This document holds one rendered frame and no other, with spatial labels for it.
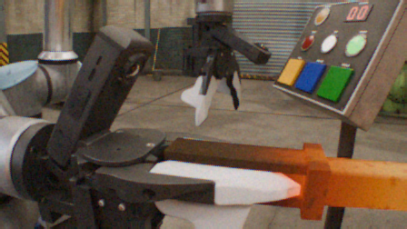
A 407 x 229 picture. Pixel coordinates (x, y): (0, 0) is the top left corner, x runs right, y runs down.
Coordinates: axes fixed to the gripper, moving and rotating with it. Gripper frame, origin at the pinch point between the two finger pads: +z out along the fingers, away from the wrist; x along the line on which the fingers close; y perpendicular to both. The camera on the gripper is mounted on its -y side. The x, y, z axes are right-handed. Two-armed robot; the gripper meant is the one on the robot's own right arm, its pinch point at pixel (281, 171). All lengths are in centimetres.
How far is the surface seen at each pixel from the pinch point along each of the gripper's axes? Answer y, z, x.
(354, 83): -1.4, 14.8, -39.3
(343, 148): 18, 19, -56
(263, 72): 74, -33, -798
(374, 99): 1.5, 19.5, -39.8
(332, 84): -0.4, 11.2, -43.7
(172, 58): 47, -313, -823
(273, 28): -48, -10, -795
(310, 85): 1, 7, -50
